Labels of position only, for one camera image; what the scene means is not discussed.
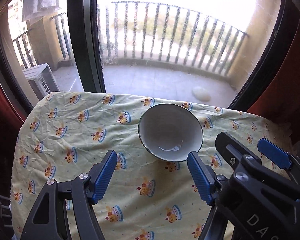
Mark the white plastic bag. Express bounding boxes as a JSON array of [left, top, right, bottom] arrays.
[[192, 86, 212, 102]]

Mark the yellow printed tablecloth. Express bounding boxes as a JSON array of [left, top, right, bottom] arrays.
[[11, 91, 294, 240]]

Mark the outdoor air conditioner unit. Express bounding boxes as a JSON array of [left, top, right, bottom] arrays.
[[23, 64, 60, 97]]

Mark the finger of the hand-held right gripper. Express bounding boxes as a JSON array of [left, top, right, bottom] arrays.
[[257, 138, 300, 181], [215, 132, 262, 173]]

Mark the metal balcony railing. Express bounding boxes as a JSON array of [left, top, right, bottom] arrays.
[[97, 1, 249, 77], [12, 12, 73, 68]]

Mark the large floral ceramic bowl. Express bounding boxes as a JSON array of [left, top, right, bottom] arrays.
[[138, 103, 204, 162]]

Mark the red curtain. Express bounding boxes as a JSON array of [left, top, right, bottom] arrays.
[[0, 55, 25, 188], [247, 17, 300, 145]]

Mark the black window frame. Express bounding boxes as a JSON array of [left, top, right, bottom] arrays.
[[0, 0, 300, 110]]

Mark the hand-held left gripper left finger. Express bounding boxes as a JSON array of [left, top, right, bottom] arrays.
[[20, 149, 118, 240]]

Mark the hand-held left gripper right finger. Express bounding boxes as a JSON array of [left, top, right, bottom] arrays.
[[187, 151, 231, 240]]

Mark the white hanging cloth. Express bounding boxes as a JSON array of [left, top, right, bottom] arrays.
[[22, 0, 60, 23]]

